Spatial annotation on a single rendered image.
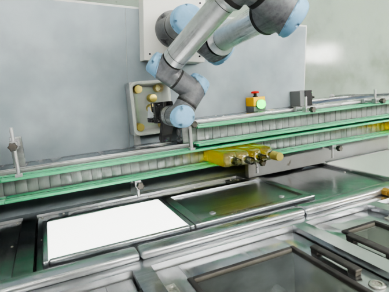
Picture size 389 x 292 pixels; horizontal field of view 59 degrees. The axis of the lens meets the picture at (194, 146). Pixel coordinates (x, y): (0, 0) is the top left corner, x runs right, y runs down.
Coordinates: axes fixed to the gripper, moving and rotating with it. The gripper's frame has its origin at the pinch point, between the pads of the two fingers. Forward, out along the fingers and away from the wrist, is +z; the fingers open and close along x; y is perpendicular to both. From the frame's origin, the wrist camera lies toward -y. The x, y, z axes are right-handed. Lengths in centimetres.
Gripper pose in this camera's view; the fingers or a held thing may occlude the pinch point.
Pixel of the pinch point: (154, 119)
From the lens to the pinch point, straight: 146.4
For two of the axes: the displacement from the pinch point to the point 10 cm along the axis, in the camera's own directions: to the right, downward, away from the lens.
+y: -1.0, -9.8, -1.7
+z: -4.0, -1.1, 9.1
